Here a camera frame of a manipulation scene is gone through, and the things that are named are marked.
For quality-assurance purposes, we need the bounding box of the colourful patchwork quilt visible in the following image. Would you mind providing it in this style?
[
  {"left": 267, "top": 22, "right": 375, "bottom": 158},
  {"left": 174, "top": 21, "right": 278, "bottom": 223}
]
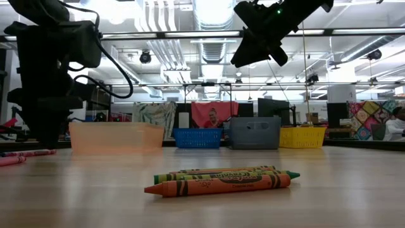
[{"left": 347, "top": 100, "right": 405, "bottom": 142}]

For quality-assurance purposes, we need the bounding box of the red cloth backdrop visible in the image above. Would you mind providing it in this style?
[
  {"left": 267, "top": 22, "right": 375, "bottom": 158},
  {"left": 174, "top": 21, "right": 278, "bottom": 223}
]
[{"left": 190, "top": 101, "right": 240, "bottom": 128}]

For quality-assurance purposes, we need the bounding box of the yellow plastic mesh basket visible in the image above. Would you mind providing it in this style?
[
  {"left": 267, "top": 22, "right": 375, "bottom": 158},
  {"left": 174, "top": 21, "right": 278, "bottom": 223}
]
[{"left": 279, "top": 127, "right": 327, "bottom": 149}]

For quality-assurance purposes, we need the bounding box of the black ceiling spotlight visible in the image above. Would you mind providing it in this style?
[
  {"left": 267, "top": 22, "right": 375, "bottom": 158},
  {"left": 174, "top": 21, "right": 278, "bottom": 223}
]
[
  {"left": 139, "top": 50, "right": 153, "bottom": 65},
  {"left": 366, "top": 48, "right": 383, "bottom": 61}
]

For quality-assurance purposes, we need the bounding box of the pink crayon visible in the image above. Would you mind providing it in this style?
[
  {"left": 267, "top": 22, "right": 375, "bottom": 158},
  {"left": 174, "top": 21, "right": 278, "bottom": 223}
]
[
  {"left": 0, "top": 149, "right": 58, "bottom": 158},
  {"left": 0, "top": 155, "right": 27, "bottom": 168}
]

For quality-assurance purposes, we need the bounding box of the silver ceiling air duct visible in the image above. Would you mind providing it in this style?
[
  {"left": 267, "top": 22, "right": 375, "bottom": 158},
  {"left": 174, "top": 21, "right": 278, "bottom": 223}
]
[{"left": 192, "top": 0, "right": 237, "bottom": 99}]

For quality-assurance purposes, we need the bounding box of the blue plastic mesh basket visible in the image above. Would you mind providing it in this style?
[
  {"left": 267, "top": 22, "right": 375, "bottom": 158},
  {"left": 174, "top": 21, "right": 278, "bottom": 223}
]
[{"left": 173, "top": 128, "right": 223, "bottom": 149}]

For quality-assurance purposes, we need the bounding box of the floral patterned cloth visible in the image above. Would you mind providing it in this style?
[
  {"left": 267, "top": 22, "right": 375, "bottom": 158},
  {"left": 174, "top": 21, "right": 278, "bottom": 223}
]
[{"left": 132, "top": 101, "right": 177, "bottom": 141}]

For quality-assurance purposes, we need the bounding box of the grey plastic bin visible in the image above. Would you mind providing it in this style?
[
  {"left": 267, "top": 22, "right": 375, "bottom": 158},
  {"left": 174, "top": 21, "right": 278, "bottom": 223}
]
[{"left": 228, "top": 117, "right": 282, "bottom": 151}]

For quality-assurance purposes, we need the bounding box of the black monitor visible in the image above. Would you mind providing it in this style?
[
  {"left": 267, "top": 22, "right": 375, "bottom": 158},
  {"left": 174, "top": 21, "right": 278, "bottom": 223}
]
[
  {"left": 257, "top": 98, "right": 297, "bottom": 127},
  {"left": 326, "top": 102, "right": 349, "bottom": 129}
]

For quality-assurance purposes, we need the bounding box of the red object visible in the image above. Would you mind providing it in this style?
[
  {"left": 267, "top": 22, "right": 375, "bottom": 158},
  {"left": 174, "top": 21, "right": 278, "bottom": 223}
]
[{"left": 0, "top": 117, "right": 19, "bottom": 134}]

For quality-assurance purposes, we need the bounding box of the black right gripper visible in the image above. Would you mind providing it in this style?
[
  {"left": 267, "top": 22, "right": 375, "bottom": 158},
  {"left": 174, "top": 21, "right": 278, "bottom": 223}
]
[{"left": 230, "top": 0, "right": 317, "bottom": 68}]

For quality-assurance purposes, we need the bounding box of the green crayon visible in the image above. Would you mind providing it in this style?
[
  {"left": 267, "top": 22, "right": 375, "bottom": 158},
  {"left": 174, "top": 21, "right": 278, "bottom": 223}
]
[{"left": 180, "top": 170, "right": 301, "bottom": 182}]

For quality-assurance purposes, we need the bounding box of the person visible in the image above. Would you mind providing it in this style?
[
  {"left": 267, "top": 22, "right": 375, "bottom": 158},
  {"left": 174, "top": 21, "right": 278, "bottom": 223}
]
[
  {"left": 383, "top": 106, "right": 405, "bottom": 142},
  {"left": 202, "top": 107, "right": 224, "bottom": 129}
]

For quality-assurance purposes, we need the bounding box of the yellow-green crayon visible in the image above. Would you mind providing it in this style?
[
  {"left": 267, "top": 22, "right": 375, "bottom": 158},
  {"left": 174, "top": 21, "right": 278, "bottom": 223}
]
[{"left": 153, "top": 172, "right": 203, "bottom": 186}]

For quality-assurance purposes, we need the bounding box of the black aluminium table frame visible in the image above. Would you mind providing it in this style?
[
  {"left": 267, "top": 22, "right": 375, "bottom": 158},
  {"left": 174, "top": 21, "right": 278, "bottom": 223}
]
[{"left": 0, "top": 138, "right": 405, "bottom": 152}]

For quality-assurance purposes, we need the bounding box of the orange translucent plastic bin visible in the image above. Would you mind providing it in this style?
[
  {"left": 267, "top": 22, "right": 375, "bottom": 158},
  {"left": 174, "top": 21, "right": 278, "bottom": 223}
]
[{"left": 68, "top": 122, "right": 166, "bottom": 156}]

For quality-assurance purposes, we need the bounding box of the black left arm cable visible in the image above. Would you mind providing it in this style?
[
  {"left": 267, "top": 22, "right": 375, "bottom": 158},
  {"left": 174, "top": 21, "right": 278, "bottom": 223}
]
[{"left": 56, "top": 0, "right": 135, "bottom": 99}]

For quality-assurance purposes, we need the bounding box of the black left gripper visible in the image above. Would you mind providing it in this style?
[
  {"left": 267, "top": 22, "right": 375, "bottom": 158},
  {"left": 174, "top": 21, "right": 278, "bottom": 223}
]
[{"left": 3, "top": 20, "right": 85, "bottom": 150}]

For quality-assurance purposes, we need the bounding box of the brown cardboard box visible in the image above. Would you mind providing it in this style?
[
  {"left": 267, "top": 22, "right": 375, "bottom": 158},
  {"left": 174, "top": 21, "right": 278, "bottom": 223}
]
[{"left": 305, "top": 112, "right": 320, "bottom": 125}]

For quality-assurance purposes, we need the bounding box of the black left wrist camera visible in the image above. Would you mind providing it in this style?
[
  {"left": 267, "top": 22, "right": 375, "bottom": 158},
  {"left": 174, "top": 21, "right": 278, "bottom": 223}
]
[{"left": 66, "top": 20, "right": 103, "bottom": 70}]

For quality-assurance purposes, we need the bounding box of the orange crayon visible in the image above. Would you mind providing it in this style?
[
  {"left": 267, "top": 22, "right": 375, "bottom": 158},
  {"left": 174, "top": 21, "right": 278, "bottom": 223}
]
[
  {"left": 144, "top": 173, "right": 292, "bottom": 198},
  {"left": 169, "top": 165, "right": 277, "bottom": 175}
]

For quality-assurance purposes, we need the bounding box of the white box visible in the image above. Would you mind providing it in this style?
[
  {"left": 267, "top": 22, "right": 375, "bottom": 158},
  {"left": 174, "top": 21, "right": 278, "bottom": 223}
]
[{"left": 178, "top": 111, "right": 190, "bottom": 129}]

